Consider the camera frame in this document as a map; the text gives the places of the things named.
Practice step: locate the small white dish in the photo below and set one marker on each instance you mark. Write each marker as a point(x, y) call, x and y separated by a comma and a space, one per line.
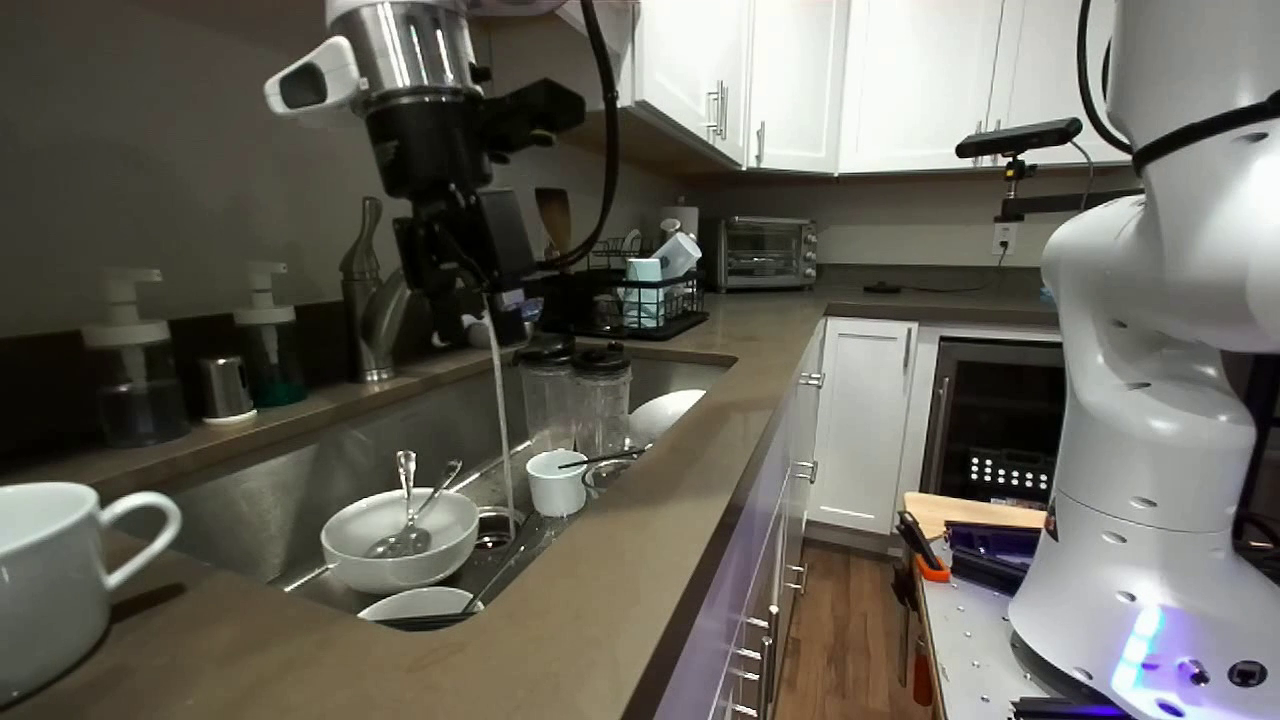
point(423, 607)

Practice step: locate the white ceramic mug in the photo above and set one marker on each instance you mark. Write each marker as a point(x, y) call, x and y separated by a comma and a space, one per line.
point(47, 586)

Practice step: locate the white base cabinet run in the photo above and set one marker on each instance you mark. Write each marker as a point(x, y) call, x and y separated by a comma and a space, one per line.
point(745, 535)

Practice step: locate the white ceramic bowl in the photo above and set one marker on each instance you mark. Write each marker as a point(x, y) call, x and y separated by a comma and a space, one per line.
point(355, 535)

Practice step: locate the white cabinet door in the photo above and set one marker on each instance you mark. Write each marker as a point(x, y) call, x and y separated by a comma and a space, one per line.
point(867, 426)

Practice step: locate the robot mounting table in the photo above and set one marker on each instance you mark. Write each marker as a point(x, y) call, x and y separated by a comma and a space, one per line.
point(966, 654)

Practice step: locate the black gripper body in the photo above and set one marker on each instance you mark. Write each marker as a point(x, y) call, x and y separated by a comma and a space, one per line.
point(425, 146)

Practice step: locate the white wall outlet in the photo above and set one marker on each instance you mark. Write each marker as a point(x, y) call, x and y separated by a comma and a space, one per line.
point(1006, 239)

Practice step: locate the white pump soap dispenser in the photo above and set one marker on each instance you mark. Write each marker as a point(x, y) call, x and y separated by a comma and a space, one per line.
point(134, 385)
point(271, 354)

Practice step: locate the small cup with brown liquid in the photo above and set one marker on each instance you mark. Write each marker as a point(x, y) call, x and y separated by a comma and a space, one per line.
point(554, 498)

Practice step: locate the small metal cup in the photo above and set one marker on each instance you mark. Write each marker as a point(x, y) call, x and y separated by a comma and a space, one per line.
point(227, 391)

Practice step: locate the white curved plate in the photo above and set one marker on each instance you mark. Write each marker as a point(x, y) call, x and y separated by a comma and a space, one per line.
point(666, 412)

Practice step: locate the pale blue cup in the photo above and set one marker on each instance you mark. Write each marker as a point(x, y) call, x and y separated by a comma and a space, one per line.
point(642, 294)

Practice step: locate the brushed steel faucet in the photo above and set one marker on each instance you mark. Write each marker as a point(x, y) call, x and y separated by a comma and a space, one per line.
point(382, 334)

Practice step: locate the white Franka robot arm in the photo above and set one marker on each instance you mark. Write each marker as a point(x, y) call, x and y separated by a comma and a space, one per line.
point(1146, 442)

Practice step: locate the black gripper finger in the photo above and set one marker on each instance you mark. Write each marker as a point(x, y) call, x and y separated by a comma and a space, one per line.
point(504, 241)
point(430, 301)

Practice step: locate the stainless steel sink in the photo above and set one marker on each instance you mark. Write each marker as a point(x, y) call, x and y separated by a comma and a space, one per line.
point(266, 504)

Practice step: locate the black orange bar clamp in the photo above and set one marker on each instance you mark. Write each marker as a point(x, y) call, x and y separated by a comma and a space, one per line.
point(921, 546)

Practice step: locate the silver fork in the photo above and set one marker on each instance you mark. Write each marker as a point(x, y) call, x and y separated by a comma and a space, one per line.
point(407, 482)

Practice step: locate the slim dark metal utensil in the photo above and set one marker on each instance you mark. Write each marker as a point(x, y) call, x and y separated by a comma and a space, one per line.
point(615, 458)

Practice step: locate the wooden board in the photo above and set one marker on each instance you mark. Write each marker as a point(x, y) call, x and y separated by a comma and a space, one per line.
point(975, 509)

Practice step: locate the silver toaster oven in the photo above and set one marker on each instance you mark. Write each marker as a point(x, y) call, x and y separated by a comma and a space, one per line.
point(765, 252)

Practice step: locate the black undercounter wine cooler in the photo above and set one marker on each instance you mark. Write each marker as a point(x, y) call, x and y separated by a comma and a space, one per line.
point(995, 422)

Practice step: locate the black dish rack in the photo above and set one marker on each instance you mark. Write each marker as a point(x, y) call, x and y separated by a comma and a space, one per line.
point(681, 322)

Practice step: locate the silver spoon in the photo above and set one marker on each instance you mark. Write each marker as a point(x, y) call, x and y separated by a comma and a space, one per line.
point(425, 514)

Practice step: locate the black stereo camera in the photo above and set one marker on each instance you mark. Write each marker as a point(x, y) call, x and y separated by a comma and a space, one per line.
point(1020, 139)

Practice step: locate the black box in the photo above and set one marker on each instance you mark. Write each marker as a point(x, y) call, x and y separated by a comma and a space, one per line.
point(995, 554)

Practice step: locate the white upper cabinets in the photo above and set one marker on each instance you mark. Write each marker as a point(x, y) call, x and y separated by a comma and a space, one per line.
point(907, 82)

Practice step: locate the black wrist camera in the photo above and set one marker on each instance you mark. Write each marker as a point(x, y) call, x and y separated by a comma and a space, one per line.
point(542, 113)

